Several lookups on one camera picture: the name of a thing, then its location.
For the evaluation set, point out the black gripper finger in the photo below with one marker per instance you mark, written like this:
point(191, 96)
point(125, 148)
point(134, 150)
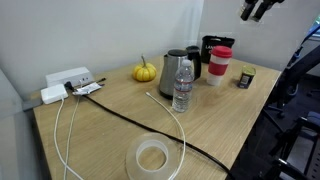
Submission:
point(246, 9)
point(263, 7)

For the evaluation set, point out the black plastic bin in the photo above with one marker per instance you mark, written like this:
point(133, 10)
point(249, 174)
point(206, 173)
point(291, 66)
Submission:
point(209, 42)

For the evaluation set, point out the clear tape roll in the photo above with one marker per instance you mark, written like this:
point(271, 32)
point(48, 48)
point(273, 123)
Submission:
point(151, 156)

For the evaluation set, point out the red and white travel cup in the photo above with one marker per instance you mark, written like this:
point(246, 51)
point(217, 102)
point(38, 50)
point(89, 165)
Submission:
point(219, 61)

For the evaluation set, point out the Spam can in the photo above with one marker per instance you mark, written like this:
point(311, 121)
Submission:
point(247, 75)

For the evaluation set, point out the stainless steel electric kettle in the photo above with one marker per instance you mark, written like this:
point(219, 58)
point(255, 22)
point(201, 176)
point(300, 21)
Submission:
point(172, 62)

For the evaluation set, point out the clear water bottle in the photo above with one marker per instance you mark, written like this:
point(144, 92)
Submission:
point(184, 78)

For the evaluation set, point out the small yellow pumpkin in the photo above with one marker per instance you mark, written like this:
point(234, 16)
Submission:
point(144, 72)

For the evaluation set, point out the white label packet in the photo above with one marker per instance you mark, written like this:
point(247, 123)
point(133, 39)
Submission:
point(87, 89)

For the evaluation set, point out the white power strip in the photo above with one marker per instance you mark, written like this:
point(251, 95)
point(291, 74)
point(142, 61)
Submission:
point(76, 76)

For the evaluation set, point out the white power adapter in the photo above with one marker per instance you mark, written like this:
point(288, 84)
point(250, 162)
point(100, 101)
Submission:
point(53, 93)

